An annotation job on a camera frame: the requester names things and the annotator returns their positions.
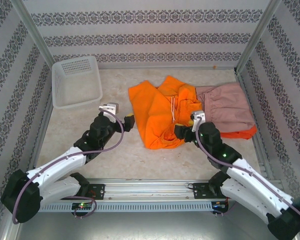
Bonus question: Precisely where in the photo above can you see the grey metal shelf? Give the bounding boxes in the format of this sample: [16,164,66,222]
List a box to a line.
[4,211,298,240]

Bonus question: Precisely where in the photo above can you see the pink shorts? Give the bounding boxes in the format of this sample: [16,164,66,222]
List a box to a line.
[194,82,256,133]

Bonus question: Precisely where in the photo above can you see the slotted grey cable duct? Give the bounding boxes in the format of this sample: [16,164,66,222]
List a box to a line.
[39,201,213,212]

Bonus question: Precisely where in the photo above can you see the white plastic basket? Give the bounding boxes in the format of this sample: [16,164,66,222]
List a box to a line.
[51,55,104,110]

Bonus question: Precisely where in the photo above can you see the aluminium frame post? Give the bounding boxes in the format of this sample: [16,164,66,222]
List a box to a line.
[11,0,56,65]
[234,0,283,75]

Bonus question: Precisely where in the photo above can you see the red-orange shorts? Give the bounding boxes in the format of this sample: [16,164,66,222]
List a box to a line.
[218,124,258,140]

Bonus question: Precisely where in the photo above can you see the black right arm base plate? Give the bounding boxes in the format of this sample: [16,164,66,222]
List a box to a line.
[192,181,223,200]

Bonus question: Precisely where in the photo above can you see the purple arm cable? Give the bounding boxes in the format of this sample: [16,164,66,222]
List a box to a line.
[11,106,125,225]
[195,119,300,226]

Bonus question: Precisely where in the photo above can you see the light orange shorts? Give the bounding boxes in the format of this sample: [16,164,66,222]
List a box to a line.
[128,75,203,150]

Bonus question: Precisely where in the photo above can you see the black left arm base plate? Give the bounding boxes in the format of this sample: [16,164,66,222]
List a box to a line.
[82,183,106,200]

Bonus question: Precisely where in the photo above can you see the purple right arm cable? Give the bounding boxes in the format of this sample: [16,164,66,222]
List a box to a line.
[195,119,300,226]

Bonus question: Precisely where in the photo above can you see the aluminium frame bar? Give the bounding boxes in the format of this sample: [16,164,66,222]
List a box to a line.
[99,63,238,71]
[24,99,55,183]
[234,71,275,180]

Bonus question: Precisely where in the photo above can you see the aluminium mounting rail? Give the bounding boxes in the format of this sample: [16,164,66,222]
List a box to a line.
[27,177,283,201]

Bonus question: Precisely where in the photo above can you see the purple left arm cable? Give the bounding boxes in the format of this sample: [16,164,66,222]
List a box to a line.
[11,106,125,225]

